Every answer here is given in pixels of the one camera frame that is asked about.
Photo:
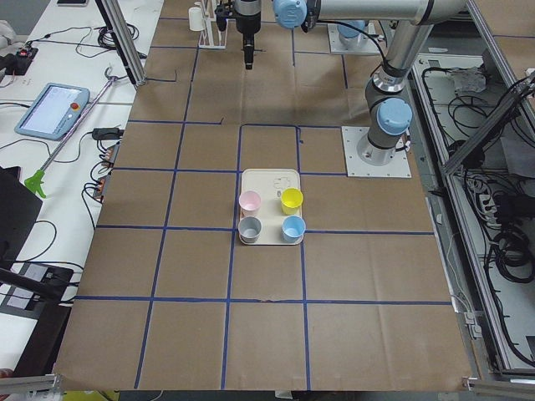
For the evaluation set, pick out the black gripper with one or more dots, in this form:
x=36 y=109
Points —
x=247 y=22

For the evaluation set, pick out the white green-lined cup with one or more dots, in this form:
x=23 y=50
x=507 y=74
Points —
x=196 y=19

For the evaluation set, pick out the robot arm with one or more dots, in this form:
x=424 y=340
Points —
x=351 y=33
x=390 y=115

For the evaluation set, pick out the pink cup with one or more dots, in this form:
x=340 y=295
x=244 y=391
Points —
x=250 y=203

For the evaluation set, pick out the yellow cup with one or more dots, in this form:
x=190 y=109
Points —
x=291 y=201

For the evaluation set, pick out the grey cup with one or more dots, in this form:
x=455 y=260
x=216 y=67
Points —
x=249 y=229

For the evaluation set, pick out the light blue cup right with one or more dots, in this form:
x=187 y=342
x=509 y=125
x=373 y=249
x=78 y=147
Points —
x=293 y=229

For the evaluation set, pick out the silver reacher grabber tool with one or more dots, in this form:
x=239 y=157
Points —
x=110 y=80

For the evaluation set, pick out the cream plastic tray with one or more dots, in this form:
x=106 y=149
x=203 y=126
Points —
x=270 y=184

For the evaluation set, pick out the black power adapter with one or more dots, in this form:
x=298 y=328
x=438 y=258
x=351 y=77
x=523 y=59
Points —
x=113 y=133

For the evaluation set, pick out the blue teach pendant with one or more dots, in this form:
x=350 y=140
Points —
x=54 y=112

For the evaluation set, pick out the green plastic tool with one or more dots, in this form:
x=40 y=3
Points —
x=34 y=183

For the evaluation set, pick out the black monitor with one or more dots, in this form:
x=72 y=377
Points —
x=19 y=211

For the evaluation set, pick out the white wire cup rack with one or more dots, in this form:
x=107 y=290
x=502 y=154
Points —
x=211 y=37

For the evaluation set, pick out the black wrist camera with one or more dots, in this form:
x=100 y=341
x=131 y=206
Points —
x=223 y=12

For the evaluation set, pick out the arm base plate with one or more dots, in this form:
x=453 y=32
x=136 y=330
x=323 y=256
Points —
x=336 y=47
x=363 y=160

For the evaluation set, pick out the aluminium frame post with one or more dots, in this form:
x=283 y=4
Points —
x=114 y=20

